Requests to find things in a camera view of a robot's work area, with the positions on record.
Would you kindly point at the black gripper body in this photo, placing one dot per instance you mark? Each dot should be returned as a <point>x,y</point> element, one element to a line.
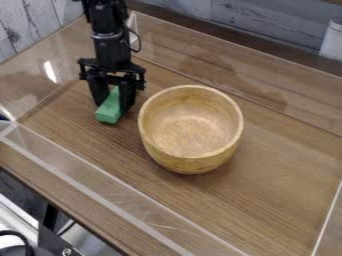
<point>113,58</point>

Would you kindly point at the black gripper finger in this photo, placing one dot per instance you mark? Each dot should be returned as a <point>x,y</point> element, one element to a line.
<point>100,87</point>
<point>128,93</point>

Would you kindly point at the green rectangular block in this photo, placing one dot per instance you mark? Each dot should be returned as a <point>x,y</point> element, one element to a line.
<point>109,112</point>

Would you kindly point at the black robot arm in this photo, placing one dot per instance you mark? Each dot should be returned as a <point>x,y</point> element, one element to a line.
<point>108,15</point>

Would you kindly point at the brown wooden bowl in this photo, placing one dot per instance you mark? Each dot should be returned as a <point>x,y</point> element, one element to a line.
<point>190,126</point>

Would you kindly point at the clear acrylic tray walls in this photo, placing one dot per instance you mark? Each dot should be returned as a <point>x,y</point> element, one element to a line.
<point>221,167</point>

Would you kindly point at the black table leg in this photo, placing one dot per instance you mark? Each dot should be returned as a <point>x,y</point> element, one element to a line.
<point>52,217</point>

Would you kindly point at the white cylinder object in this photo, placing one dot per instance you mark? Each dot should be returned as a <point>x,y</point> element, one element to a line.
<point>332,43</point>

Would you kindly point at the black bracket with screw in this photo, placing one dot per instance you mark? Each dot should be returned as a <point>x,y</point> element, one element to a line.
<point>52,245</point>

